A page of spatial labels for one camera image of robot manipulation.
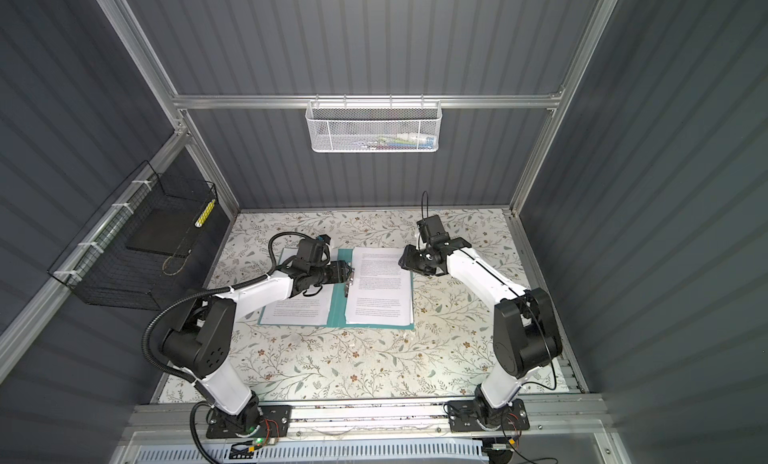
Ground silver metal folder clip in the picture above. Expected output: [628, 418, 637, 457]
[344, 266, 354, 298]

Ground teal file folder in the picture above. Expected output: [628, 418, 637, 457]
[257, 247, 416, 331]

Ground white paper sheet underneath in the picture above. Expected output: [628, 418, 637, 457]
[345, 247, 413, 328]

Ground printed white paper sheet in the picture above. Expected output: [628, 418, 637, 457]
[258, 284, 334, 326]

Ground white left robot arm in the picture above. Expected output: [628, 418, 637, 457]
[159, 231, 353, 437]

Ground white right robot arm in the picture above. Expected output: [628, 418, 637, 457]
[398, 214, 563, 429]

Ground pens in white basket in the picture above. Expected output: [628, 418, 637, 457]
[348, 132, 438, 151]

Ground yellow marker in basket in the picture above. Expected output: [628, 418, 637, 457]
[194, 198, 217, 228]

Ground black pad in basket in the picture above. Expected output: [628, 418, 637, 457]
[126, 209, 202, 257]

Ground white wire mesh basket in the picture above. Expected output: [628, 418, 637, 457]
[305, 104, 443, 153]

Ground black wire mesh basket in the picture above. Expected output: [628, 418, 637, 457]
[48, 161, 218, 311]

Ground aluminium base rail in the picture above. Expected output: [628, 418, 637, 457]
[119, 393, 615, 444]

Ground black corrugated cable conduit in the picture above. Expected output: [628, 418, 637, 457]
[140, 231, 316, 464]

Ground white vented cable duct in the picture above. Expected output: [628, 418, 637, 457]
[134, 438, 490, 464]

